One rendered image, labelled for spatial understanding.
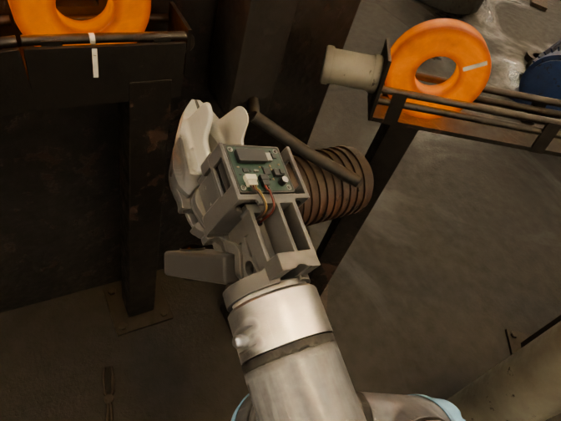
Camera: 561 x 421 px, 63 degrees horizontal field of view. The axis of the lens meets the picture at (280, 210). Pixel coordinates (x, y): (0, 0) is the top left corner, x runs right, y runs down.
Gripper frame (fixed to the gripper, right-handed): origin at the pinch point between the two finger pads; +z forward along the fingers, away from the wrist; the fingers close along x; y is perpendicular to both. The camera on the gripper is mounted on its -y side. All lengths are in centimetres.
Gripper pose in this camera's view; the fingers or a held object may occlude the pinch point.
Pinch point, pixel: (194, 116)
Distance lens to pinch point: 47.8
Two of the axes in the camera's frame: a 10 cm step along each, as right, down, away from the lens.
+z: -3.3, -8.7, 3.7
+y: 5.2, -4.9, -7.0
